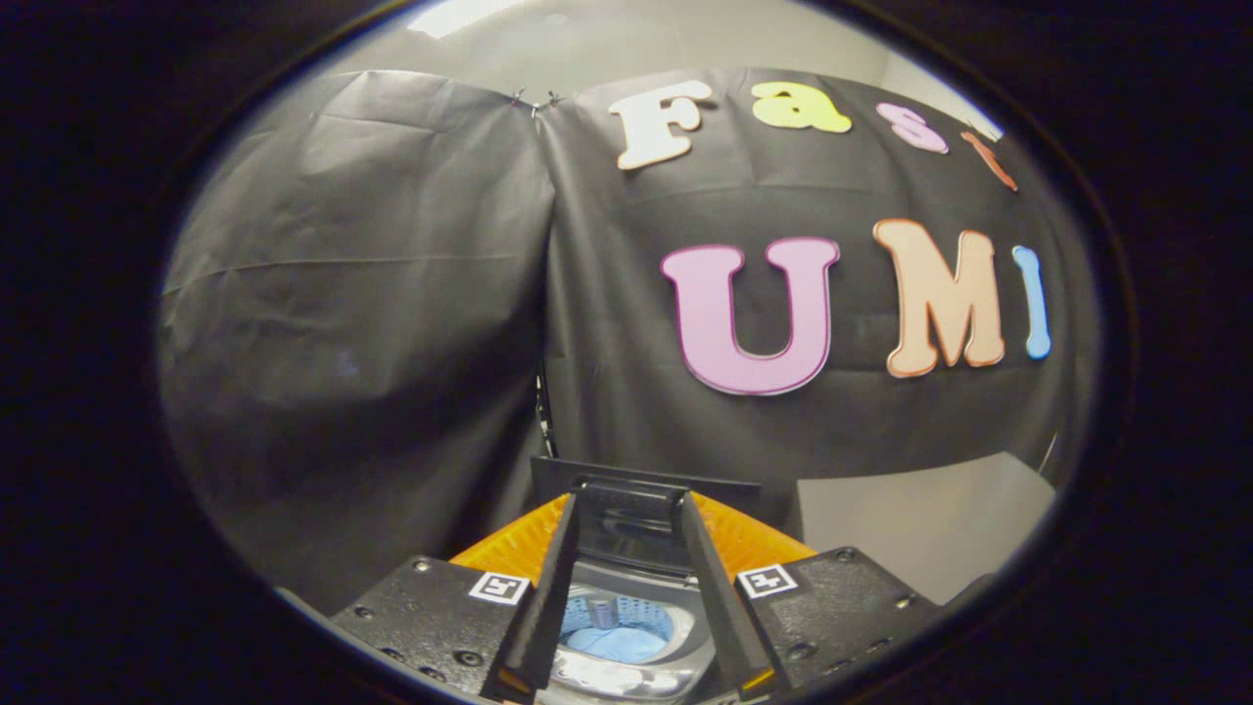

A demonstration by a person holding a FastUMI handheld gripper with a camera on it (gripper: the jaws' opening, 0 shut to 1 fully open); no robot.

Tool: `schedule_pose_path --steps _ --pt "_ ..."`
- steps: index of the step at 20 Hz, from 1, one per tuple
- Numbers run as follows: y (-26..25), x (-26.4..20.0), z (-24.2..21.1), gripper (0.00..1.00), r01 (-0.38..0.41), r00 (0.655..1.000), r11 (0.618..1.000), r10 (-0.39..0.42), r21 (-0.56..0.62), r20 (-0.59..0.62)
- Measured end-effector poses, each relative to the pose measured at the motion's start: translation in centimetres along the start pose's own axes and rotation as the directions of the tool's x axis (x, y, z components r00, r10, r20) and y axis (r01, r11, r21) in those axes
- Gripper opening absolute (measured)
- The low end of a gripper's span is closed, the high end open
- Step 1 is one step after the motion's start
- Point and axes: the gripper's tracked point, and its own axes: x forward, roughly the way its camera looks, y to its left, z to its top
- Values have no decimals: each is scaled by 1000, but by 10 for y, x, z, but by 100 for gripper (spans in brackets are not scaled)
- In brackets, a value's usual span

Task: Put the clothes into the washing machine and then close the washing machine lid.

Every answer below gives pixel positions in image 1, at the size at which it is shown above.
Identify grey washing machine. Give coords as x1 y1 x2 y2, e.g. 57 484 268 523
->
546 578 721 705

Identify beige cabinet with dark frame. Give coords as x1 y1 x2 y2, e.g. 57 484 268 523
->
795 450 1058 606

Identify black backdrop cloth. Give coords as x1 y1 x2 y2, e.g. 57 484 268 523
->
157 67 1097 618

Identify light blue polo shirt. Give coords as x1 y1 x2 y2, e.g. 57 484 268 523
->
566 623 673 666

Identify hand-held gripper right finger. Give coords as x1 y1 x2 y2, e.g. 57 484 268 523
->
678 490 946 698

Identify ceiling light panel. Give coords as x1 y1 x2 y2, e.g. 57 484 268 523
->
406 0 530 40

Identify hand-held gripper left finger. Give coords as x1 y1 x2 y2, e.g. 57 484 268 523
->
328 490 580 704

